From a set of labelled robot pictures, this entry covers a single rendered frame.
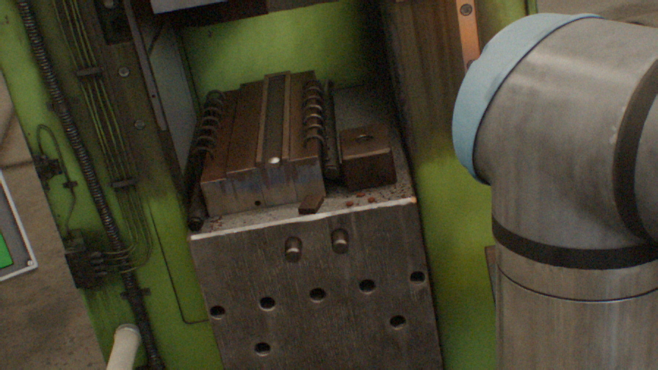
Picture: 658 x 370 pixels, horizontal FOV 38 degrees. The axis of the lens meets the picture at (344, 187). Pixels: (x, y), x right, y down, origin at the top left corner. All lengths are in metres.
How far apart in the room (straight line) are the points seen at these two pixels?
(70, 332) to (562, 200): 2.76
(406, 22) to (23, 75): 0.66
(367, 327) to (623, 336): 1.08
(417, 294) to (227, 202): 0.36
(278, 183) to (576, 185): 1.07
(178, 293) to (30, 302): 1.67
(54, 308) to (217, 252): 1.86
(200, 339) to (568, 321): 1.39
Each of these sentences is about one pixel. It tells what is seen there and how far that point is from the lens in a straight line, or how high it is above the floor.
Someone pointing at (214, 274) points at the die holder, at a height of 0.84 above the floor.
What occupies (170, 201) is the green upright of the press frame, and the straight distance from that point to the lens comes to 1.76.
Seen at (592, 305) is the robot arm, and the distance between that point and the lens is 0.58.
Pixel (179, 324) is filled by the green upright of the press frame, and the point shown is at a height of 0.62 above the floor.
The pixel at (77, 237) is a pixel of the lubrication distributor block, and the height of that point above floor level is 0.85.
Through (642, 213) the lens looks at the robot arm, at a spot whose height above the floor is 1.37.
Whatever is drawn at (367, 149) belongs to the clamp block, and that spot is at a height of 0.98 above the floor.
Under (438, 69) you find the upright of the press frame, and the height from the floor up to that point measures 1.05.
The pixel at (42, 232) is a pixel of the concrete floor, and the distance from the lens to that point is 3.95.
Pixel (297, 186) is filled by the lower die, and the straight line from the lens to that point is 1.57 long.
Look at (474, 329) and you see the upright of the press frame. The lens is 1.92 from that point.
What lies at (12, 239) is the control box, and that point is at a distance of 1.52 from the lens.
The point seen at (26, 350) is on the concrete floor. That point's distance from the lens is 3.22.
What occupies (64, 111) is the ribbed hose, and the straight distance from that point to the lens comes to 1.69.
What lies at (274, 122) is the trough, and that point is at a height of 0.99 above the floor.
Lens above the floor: 1.63
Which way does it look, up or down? 27 degrees down
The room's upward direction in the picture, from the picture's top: 11 degrees counter-clockwise
